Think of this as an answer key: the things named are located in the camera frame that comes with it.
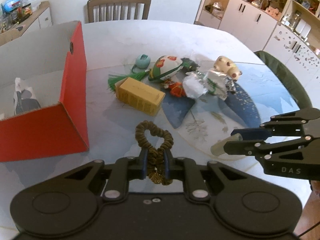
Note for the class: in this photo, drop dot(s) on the white low sideboard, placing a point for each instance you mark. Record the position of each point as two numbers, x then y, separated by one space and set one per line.
40 19

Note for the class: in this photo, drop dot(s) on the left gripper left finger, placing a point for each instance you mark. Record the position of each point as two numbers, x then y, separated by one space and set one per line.
122 172

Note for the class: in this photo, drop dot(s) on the small orange toy figure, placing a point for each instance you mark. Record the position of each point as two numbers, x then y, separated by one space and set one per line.
175 88

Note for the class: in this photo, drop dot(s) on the yellow carton box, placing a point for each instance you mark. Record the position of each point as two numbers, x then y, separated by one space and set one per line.
139 95

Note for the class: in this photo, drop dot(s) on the beige pig figurine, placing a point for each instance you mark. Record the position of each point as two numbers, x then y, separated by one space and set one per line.
228 67

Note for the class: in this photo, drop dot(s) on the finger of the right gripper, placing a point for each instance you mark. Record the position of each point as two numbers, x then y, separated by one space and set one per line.
261 148
304 122

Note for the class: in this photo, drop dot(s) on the white wall cabinet unit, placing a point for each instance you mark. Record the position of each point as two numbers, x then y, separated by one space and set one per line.
286 29

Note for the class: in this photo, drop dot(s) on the brown wooden chair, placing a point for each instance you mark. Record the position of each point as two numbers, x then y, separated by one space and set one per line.
114 10

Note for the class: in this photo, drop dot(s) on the beige cylinder tube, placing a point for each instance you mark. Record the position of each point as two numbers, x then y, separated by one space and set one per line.
218 148

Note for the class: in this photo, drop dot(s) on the dark bead packet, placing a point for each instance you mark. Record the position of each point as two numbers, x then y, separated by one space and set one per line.
189 65

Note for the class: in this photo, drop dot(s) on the teal pencil sharpener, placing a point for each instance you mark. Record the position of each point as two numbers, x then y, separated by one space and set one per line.
142 63

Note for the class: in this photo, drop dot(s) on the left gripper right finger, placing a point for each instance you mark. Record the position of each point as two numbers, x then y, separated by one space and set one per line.
188 172

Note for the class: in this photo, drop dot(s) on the red cardboard box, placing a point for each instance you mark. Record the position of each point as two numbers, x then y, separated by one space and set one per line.
53 62

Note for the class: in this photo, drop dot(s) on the green cushioned chair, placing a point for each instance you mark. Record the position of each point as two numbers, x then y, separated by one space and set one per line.
287 78

